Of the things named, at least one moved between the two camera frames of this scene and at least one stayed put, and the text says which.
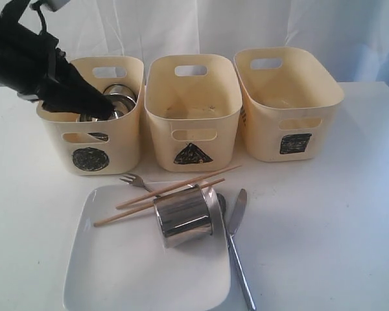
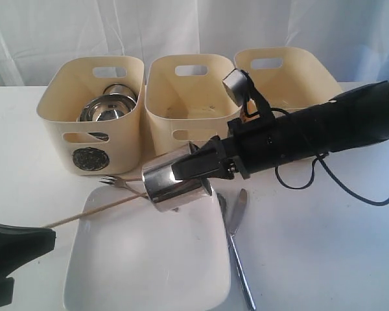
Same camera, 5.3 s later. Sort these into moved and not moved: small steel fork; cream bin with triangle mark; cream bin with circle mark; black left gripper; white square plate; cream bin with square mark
Moved: small steel fork; black left gripper
Not moved: cream bin with square mark; cream bin with circle mark; white square plate; cream bin with triangle mark
